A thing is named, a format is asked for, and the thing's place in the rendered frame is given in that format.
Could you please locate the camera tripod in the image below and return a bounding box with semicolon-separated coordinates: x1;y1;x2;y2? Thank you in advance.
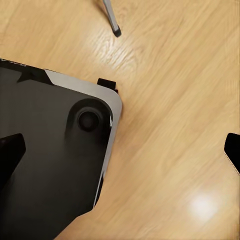
103;0;122;37

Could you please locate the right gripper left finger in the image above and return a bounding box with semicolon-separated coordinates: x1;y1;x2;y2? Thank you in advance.
0;133;26;193

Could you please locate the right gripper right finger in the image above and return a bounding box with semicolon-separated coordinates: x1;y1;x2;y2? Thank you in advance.
224;133;240;173

